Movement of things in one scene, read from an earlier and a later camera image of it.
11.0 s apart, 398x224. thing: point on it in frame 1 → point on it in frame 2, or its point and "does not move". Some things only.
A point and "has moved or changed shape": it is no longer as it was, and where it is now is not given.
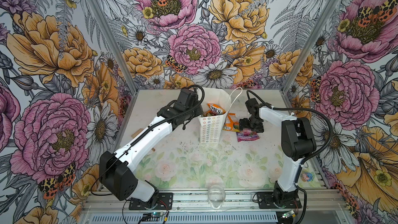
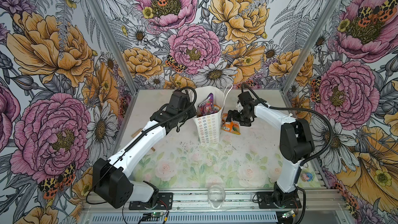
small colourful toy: x=307 y=177 does not move
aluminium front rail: x=309 y=207 does not move
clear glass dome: x=216 y=196 does not move
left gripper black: x=199 y=112 does not move
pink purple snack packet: x=246 y=135 → x=207 y=106
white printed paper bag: x=210 y=126 has moved or changed shape
